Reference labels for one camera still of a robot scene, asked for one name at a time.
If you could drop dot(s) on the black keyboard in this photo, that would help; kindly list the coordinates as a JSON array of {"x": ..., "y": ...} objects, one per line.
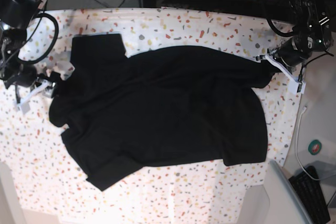
[{"x": 310, "y": 193}]

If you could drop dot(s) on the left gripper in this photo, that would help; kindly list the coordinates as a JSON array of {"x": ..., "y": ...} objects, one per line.
[{"x": 292, "y": 53}]

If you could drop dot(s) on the black t-shirt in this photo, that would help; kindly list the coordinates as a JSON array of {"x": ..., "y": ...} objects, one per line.
[{"x": 171, "y": 106}]

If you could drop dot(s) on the terrazzo pattern table cloth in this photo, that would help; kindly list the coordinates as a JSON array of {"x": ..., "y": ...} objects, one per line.
[{"x": 48, "y": 180}]

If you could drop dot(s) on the green tape roll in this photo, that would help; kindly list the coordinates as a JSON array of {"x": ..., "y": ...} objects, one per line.
[{"x": 314, "y": 147}]

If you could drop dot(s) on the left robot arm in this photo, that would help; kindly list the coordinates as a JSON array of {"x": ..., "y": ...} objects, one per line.
[{"x": 310, "y": 33}]

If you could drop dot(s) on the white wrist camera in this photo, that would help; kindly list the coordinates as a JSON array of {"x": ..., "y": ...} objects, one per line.
[
  {"x": 297, "y": 83},
  {"x": 31, "y": 95}
]

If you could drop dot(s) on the grey laptop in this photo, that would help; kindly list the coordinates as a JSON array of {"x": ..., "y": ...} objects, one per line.
[{"x": 284, "y": 204}]

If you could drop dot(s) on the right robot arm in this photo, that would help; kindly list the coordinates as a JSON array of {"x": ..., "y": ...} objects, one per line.
[{"x": 15, "y": 18}]

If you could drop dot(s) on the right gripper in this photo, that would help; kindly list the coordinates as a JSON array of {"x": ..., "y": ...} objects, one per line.
[{"x": 28, "y": 77}]

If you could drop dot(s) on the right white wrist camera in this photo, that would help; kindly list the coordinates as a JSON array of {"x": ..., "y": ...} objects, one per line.
[{"x": 31, "y": 95}]

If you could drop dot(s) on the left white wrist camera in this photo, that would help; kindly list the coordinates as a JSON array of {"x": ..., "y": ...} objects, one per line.
[{"x": 297, "y": 83}]

